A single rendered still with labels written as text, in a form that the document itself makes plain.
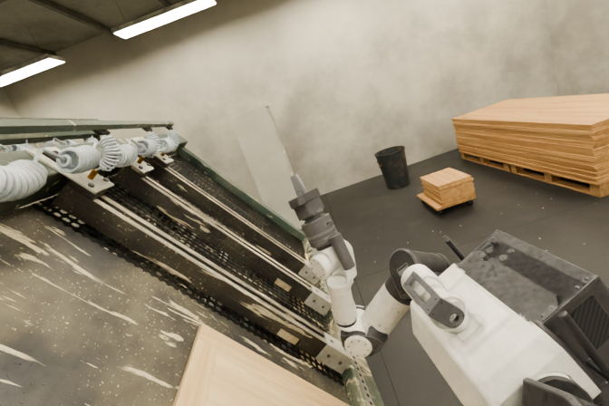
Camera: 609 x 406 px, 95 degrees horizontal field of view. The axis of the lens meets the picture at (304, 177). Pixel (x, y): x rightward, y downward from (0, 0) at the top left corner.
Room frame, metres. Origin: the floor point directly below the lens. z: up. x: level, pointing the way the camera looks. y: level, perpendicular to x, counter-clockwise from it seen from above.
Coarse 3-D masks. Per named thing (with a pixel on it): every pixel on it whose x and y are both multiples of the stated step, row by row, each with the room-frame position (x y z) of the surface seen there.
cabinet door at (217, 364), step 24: (216, 336) 0.65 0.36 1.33; (192, 360) 0.55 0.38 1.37; (216, 360) 0.59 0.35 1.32; (240, 360) 0.63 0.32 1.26; (264, 360) 0.67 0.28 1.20; (192, 384) 0.50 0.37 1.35; (216, 384) 0.53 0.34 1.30; (240, 384) 0.56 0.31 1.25; (264, 384) 0.60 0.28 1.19; (288, 384) 0.64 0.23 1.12; (312, 384) 0.68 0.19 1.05
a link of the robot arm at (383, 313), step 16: (384, 288) 0.68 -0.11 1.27; (384, 304) 0.66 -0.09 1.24; (400, 304) 0.64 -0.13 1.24; (368, 320) 0.69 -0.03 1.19; (384, 320) 0.66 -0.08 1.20; (400, 320) 0.66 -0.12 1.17; (352, 336) 0.67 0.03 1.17; (368, 336) 0.66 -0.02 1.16; (384, 336) 0.66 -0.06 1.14; (352, 352) 0.67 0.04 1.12; (368, 352) 0.66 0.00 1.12
